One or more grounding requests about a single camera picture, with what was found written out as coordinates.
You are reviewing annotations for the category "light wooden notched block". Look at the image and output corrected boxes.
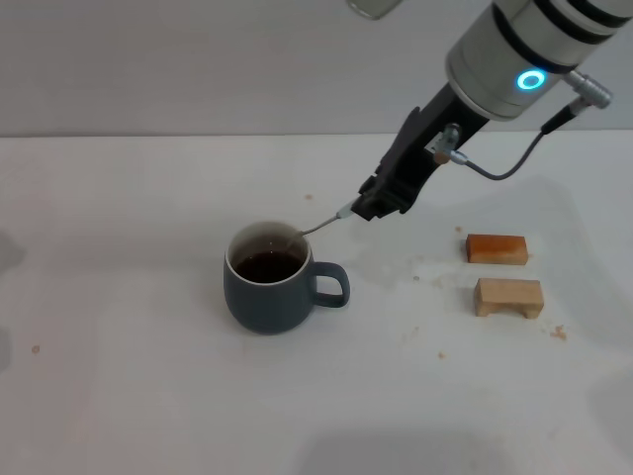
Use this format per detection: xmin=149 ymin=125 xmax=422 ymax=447
xmin=473 ymin=277 xmax=545 ymax=319

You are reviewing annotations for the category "metal spoon light blue handle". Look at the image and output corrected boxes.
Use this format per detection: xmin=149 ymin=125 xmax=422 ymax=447
xmin=286 ymin=201 xmax=355 ymax=251

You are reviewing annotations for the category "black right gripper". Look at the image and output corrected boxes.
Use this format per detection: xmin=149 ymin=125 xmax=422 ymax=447
xmin=353 ymin=81 xmax=492 ymax=223

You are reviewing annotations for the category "grey gripper cable with plug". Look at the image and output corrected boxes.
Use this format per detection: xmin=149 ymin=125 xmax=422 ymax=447
xmin=428 ymin=68 xmax=615 ymax=182

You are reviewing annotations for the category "dark grey coffee mug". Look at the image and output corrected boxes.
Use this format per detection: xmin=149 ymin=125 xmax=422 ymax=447
xmin=223 ymin=221 xmax=351 ymax=336

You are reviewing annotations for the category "orange stained wooden block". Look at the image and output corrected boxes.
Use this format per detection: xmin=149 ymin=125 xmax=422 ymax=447
xmin=465 ymin=234 xmax=529 ymax=267

